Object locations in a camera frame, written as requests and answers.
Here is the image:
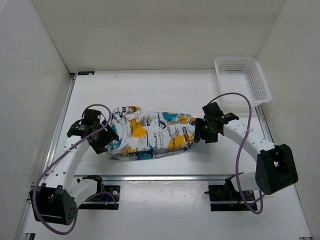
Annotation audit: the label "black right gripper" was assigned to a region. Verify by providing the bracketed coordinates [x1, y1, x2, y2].
[192, 117, 219, 144]

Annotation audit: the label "white perforated plastic basket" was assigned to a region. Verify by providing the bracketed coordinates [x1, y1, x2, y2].
[214, 56, 272, 109]

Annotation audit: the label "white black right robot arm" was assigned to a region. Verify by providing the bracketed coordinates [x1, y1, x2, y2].
[194, 102, 299, 200]

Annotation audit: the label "white yellow teal printed shorts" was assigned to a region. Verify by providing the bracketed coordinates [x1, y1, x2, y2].
[106, 106, 196, 161]

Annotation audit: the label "aluminium table rail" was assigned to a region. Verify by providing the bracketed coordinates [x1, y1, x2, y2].
[72, 174, 285, 183]

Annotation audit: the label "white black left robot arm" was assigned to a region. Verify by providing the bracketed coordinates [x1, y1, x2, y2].
[29, 105, 119, 228]

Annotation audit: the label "aluminium right side rail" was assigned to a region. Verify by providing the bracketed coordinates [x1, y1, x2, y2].
[254, 105, 314, 240]

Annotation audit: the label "aluminium left side rail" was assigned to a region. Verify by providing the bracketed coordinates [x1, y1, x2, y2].
[14, 72, 78, 240]

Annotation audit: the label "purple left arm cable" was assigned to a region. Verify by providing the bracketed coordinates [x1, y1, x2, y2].
[31, 103, 118, 235]

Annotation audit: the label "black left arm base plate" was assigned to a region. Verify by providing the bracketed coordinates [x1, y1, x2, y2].
[79, 185, 121, 210]

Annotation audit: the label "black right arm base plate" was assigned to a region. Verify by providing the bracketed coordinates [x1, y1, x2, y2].
[204, 185, 249, 212]

